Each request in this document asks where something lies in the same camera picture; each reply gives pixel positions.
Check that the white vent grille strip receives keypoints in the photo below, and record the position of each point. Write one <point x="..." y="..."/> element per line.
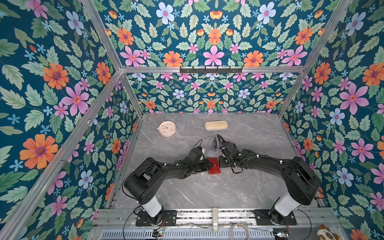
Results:
<point x="187" y="234"/>

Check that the pink round alarm clock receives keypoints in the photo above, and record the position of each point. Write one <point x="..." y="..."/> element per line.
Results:
<point x="167" y="129"/>

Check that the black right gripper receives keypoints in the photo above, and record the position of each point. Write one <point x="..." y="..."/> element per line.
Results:
<point x="220" y="160"/>

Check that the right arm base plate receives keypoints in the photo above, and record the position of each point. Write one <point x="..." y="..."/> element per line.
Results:
<point x="266" y="217"/>

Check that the white rail clip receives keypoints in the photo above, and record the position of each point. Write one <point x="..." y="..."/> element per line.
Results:
<point x="215" y="220"/>

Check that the plush panda toy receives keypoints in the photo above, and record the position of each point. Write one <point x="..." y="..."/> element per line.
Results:
<point x="324" y="233"/>

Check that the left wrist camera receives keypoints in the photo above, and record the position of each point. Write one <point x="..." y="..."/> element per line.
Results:
<point x="202" y="150"/>

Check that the aluminium front rail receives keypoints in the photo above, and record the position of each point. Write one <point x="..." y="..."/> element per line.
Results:
<point x="304" y="217"/>

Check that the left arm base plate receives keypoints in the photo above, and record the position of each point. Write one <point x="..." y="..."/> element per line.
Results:
<point x="163" y="218"/>

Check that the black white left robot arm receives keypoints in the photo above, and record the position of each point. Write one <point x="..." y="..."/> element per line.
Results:
<point x="143" y="183"/>

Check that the clear acrylic card stand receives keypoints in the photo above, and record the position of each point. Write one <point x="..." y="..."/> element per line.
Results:
<point x="212" y="144"/>

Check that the black hook bar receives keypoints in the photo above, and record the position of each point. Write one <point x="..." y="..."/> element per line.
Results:
<point x="210" y="70"/>

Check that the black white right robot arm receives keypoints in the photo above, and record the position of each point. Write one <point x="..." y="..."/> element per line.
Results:
<point x="301" y="181"/>

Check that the beige glasses case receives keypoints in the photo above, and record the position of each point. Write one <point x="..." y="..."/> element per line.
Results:
<point x="216" y="125"/>

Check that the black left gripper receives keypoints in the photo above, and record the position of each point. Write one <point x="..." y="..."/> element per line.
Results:
<point x="207" y="165"/>

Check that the red leather card holder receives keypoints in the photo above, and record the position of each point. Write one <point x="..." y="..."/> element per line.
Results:
<point x="213" y="166"/>

